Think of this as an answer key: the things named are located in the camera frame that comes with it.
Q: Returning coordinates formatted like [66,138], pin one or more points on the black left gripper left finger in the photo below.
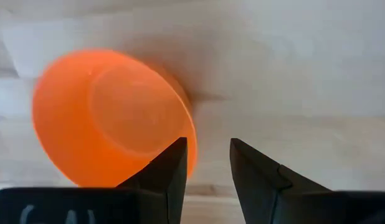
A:
[164,180]

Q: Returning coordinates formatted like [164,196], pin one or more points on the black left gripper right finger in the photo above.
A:
[261,193]

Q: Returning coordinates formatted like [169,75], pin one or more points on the orange plastic mini bowl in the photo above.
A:
[111,112]

